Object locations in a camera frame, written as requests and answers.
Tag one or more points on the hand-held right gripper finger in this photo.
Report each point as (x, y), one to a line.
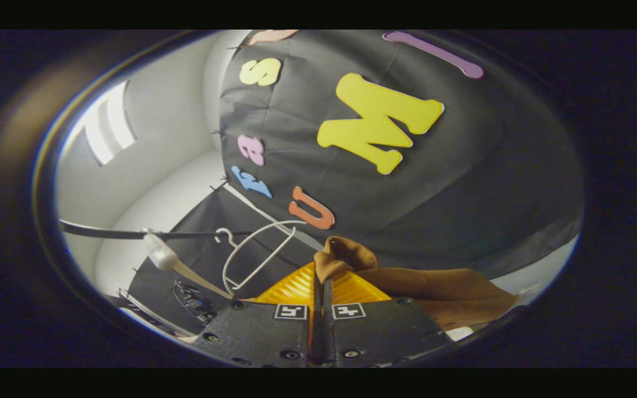
(317, 331)
(328, 331)

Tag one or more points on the brown jacket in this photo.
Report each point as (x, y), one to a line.
(434, 293)

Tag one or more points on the white clothes hanger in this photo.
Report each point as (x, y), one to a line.
(161, 254)
(229, 260)

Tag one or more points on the black backdrop cloth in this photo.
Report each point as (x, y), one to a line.
(490, 166)

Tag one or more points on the ceiling light panel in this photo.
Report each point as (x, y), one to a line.
(111, 121)

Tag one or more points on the black clothes rail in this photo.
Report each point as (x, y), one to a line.
(103, 232)

